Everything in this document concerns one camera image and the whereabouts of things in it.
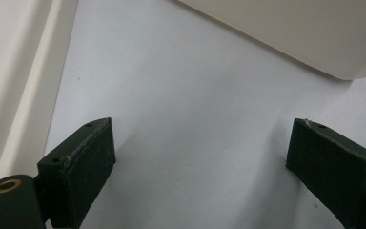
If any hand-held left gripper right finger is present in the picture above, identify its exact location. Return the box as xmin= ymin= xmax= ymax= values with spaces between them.
xmin=285 ymin=117 xmax=366 ymax=229

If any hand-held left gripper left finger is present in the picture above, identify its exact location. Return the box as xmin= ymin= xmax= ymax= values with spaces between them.
xmin=37 ymin=116 xmax=117 ymax=229

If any cream plastic tray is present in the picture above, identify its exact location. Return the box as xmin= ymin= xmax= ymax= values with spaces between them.
xmin=175 ymin=0 xmax=366 ymax=81

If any white table edge rail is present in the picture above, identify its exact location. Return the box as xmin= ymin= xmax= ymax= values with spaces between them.
xmin=0 ymin=0 xmax=80 ymax=192

